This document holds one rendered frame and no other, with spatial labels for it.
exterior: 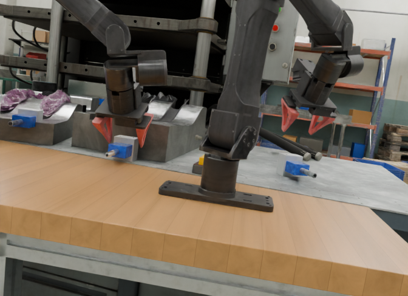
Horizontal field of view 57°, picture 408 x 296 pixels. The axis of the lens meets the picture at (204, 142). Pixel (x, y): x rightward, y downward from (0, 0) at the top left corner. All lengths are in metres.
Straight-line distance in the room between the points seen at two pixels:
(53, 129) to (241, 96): 0.54
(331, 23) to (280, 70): 0.93
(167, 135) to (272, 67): 0.92
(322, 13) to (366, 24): 7.05
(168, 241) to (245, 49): 0.34
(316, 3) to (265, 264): 0.51
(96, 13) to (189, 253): 0.49
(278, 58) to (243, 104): 1.12
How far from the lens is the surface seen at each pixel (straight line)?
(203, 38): 1.68
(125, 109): 0.82
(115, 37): 0.78
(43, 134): 1.03
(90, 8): 0.80
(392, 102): 7.84
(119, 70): 0.78
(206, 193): 0.65
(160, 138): 0.93
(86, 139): 1.01
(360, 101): 7.72
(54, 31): 2.02
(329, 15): 0.83
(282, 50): 1.75
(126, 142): 0.89
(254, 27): 0.66
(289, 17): 1.78
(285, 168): 0.97
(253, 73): 0.66
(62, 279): 1.15
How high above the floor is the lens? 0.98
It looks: 7 degrees down
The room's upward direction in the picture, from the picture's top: 7 degrees clockwise
